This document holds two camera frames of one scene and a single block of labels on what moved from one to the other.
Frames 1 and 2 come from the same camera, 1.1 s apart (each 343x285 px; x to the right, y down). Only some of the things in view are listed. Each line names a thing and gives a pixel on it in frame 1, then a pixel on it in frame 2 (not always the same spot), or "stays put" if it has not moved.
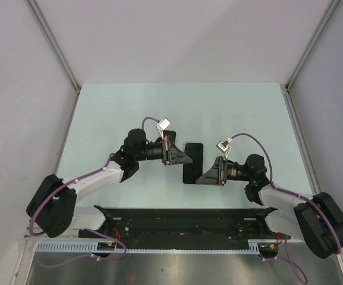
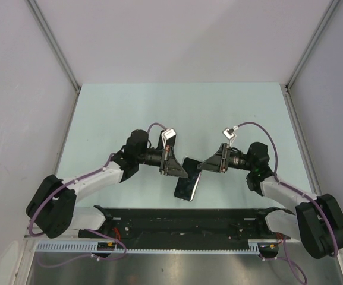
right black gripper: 217,174 to 219,161
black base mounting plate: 128,225 stays put
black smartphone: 193,171 to 186,186
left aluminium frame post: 47,30 stays put
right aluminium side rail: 302,142 stays put
